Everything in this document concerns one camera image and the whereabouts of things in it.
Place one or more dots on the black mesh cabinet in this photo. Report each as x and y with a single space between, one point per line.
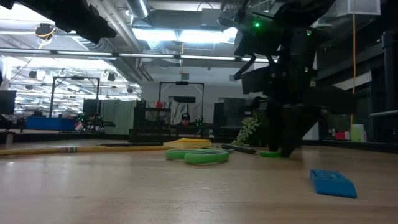
233 109

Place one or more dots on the black marker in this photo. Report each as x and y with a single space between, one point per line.
239 149

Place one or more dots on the black mesh desk organizer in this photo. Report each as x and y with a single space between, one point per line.
152 119

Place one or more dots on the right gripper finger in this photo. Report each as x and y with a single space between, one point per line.
295 124
275 124

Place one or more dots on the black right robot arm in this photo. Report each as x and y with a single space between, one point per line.
295 46

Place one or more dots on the person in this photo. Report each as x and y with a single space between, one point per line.
185 119

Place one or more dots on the thin black pen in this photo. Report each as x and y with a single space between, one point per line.
130 144

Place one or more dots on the black metal post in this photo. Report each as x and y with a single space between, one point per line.
390 77

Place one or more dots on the yellow sticky note pad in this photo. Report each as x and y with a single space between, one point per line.
189 143

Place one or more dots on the small red box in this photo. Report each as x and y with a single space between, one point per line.
340 135

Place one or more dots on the blue storage bin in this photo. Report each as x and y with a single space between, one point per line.
49 124

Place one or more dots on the silver ventilation duct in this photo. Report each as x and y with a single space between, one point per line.
138 7

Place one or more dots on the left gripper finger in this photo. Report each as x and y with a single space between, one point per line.
102 28
91 36

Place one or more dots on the pale green cloth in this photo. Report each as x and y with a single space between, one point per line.
118 115

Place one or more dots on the pale green box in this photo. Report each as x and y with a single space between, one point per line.
357 133

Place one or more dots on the dark computer monitor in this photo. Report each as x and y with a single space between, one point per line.
91 106
7 102

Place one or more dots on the small red object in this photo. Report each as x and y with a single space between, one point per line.
159 104

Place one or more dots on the bright ceiling light panel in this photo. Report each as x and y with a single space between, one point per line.
186 35

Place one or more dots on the long ceiling light bar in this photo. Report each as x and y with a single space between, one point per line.
146 55

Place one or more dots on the trailing succulent potted plant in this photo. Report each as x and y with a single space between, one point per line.
245 132

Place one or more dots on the black gantry frame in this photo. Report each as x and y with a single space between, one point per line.
182 82
74 77

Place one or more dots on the yellow pencil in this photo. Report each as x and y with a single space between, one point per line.
124 148
31 152

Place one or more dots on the blue eraser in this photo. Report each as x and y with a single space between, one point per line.
331 185

